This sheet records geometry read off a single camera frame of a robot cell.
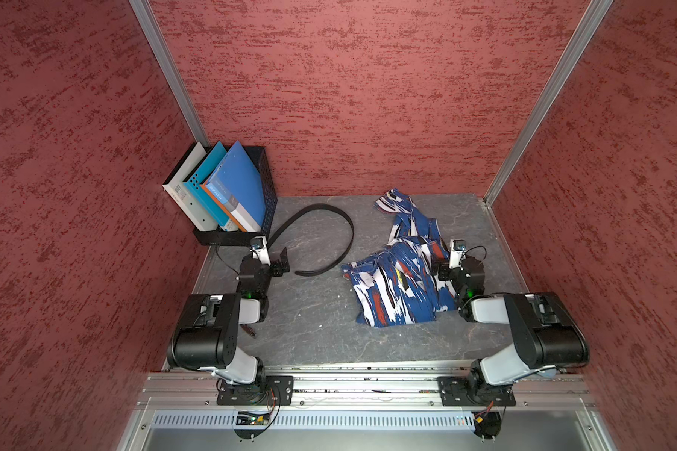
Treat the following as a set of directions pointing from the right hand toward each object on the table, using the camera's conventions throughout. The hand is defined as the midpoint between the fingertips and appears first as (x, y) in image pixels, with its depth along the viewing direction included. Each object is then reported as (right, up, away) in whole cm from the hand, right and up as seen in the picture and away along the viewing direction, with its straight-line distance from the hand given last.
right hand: (445, 256), depth 95 cm
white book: (-87, +19, -6) cm, 89 cm away
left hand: (-60, +1, -2) cm, 60 cm away
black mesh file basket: (-67, +34, +7) cm, 75 cm away
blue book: (-74, +28, +2) cm, 79 cm away
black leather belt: (-37, -1, +5) cm, 37 cm away
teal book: (-82, +25, -9) cm, 87 cm away
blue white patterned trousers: (-17, -8, -8) cm, 20 cm away
